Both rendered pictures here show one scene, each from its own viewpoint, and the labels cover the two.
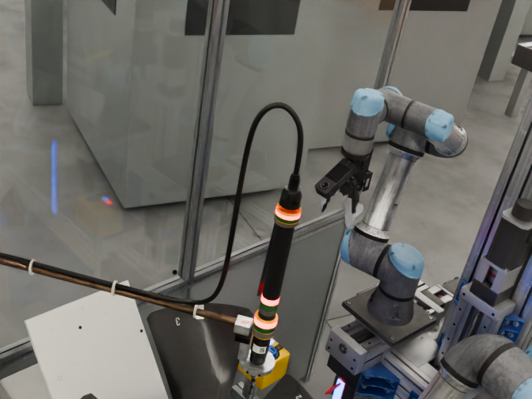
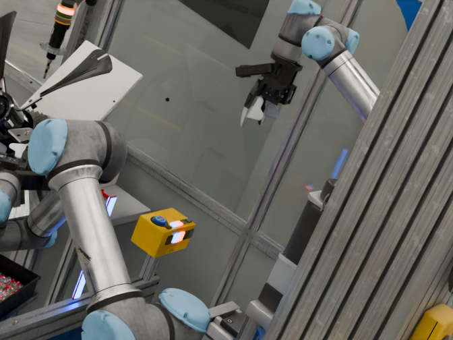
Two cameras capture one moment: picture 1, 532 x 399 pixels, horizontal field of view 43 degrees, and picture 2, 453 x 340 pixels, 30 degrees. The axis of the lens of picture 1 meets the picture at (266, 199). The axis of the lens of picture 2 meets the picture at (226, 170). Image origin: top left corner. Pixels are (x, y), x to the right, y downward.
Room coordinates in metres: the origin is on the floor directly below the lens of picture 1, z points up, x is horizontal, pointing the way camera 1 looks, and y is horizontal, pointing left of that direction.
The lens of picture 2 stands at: (1.00, -2.29, 2.14)
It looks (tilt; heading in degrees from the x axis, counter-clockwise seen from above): 21 degrees down; 76
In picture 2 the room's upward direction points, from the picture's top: 23 degrees clockwise
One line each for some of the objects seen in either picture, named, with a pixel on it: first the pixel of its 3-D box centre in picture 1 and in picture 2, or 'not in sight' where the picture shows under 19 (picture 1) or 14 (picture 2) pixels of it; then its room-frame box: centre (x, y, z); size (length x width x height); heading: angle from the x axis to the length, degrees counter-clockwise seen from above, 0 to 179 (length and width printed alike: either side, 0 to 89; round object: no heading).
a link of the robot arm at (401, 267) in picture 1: (400, 268); not in sight; (1.75, -0.46, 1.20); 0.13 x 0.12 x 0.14; 62
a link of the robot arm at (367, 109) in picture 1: (365, 113); (300, 21); (1.55, -0.20, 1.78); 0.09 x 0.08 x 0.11; 152
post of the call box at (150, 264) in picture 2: (251, 381); (152, 261); (1.45, -0.06, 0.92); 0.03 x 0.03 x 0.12; 49
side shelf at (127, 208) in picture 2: not in sight; (92, 192); (1.26, 0.45, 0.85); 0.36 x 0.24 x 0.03; 139
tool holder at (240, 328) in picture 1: (255, 343); (58, 32); (0.98, -0.03, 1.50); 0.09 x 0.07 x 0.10; 84
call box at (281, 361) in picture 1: (256, 356); (162, 233); (1.45, -0.06, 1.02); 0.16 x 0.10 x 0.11; 49
